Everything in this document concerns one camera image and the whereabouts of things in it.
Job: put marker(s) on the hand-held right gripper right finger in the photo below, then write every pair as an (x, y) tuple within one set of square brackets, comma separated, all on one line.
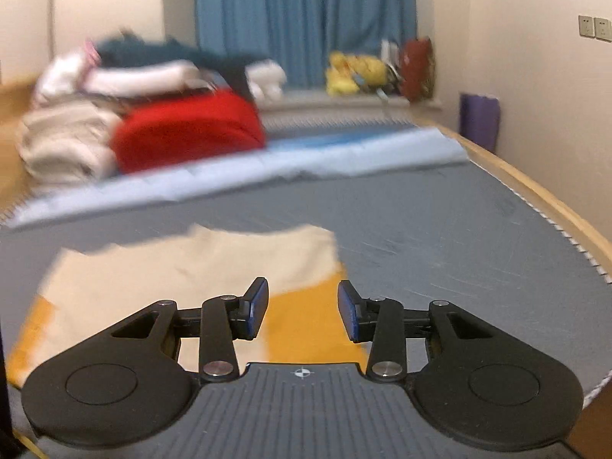
[(348, 311)]

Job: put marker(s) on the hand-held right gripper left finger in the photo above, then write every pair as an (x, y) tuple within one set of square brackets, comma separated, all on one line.
[(258, 307)]

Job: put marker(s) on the beige pants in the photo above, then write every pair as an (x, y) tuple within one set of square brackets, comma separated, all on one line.
[(167, 267)]

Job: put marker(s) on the orange cloth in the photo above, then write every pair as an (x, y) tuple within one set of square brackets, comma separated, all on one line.
[(306, 325)]

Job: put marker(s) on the light blue bed sheet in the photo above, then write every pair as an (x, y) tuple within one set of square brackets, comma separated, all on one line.
[(334, 158)]

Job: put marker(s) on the red garment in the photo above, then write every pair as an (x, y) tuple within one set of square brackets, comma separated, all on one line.
[(191, 129)]

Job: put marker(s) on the folded white cloth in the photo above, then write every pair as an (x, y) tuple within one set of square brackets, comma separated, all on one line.
[(267, 79)]

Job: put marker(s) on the black garment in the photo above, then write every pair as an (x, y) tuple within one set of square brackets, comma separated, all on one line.
[(236, 79)]

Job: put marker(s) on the purple rolled mat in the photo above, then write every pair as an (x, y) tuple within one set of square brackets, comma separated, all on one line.
[(479, 122)]

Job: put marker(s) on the yellow plush toy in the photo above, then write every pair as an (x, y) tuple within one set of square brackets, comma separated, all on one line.
[(351, 74)]

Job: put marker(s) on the white and black toy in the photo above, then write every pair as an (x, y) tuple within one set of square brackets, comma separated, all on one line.
[(391, 64)]

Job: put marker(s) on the red bag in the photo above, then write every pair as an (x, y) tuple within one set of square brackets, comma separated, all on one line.
[(417, 69)]

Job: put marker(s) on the beige folded cloth pile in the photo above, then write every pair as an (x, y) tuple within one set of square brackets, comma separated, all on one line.
[(67, 143)]

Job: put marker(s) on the white garment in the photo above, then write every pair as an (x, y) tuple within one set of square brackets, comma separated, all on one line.
[(153, 76)]

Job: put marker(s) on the dark teal garment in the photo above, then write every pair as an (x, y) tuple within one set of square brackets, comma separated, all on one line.
[(158, 52)]

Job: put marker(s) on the blue curtain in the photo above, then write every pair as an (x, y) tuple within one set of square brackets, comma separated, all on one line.
[(296, 19)]

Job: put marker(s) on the wooden bed frame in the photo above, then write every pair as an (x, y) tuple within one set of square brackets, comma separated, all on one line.
[(535, 186)]

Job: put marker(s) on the beige wall socket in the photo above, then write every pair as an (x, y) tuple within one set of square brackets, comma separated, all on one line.
[(603, 28), (585, 26)]

